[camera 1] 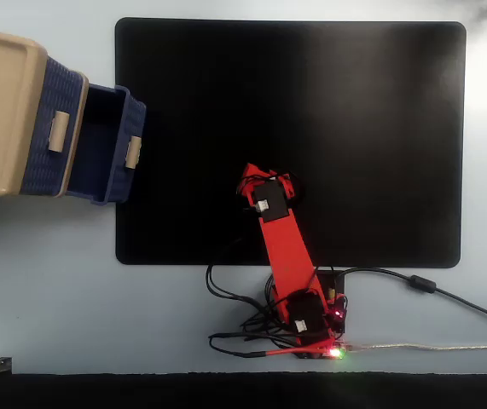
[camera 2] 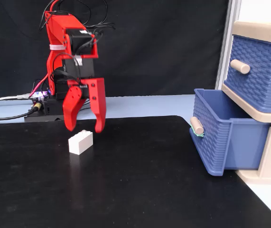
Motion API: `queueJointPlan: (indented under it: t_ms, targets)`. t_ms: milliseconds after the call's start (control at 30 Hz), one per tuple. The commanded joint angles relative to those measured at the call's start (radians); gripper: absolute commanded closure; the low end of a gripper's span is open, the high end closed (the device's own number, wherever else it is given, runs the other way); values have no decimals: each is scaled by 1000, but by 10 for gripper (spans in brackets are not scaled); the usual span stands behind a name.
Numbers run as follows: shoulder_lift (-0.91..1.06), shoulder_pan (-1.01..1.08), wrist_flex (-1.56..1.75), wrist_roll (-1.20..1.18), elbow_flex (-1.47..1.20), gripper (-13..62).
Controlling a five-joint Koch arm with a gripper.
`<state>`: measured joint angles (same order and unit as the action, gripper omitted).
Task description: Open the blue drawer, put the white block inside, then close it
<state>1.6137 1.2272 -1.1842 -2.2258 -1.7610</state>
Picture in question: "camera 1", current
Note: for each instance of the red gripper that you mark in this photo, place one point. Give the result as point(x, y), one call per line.
point(260, 175)

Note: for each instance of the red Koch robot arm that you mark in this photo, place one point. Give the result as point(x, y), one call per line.
point(288, 255)

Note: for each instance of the black table mat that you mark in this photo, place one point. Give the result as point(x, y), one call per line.
point(311, 128)

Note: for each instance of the controller circuit board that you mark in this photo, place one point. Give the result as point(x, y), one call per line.
point(339, 336)

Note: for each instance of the black backdrop cloth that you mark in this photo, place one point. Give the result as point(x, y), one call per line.
point(226, 392)

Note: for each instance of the beige drawer cabinet frame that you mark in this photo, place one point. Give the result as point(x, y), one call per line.
point(0, 111)

